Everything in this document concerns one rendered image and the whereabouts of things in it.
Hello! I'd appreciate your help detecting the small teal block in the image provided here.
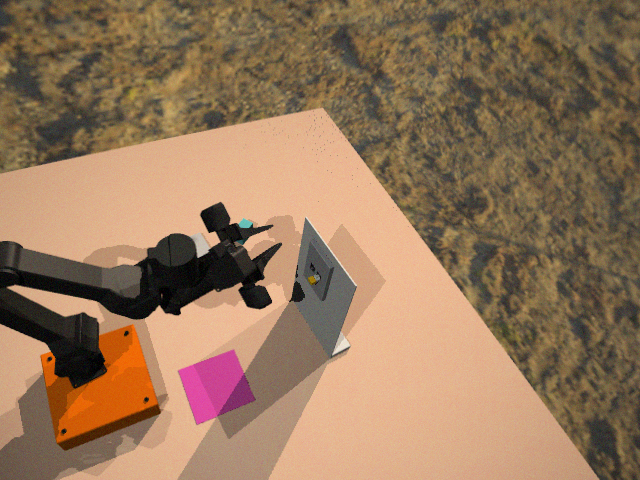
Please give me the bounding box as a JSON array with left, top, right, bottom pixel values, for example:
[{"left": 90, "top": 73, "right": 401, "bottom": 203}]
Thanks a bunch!
[{"left": 236, "top": 218, "right": 253, "bottom": 245}]

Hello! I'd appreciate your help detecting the magenta square zone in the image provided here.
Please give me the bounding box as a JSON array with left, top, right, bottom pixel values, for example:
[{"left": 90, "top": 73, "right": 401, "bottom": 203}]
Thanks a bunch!
[{"left": 179, "top": 349, "right": 256, "bottom": 424}]

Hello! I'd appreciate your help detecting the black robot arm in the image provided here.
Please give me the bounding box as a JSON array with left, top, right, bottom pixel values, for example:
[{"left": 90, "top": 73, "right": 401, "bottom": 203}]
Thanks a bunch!
[{"left": 0, "top": 233, "right": 257, "bottom": 388}]

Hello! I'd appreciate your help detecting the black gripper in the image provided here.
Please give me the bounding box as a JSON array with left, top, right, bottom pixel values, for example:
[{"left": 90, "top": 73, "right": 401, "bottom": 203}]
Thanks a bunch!
[{"left": 198, "top": 202, "right": 282, "bottom": 310}]

